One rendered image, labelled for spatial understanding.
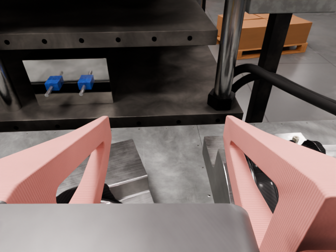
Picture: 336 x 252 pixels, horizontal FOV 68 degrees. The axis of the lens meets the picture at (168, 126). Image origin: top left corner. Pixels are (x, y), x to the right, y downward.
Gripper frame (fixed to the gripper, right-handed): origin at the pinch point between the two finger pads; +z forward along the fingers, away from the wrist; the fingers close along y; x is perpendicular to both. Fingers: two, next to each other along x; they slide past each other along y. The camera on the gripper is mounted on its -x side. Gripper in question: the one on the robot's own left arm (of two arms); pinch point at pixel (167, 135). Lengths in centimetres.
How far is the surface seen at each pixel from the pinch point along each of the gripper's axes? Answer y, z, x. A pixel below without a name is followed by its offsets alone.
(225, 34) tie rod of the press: -17, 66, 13
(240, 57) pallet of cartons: -95, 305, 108
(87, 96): 29, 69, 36
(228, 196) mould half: -10.8, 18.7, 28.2
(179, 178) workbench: -3, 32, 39
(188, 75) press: -9, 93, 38
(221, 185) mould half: -10.5, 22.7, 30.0
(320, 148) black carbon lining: -29.9, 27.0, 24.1
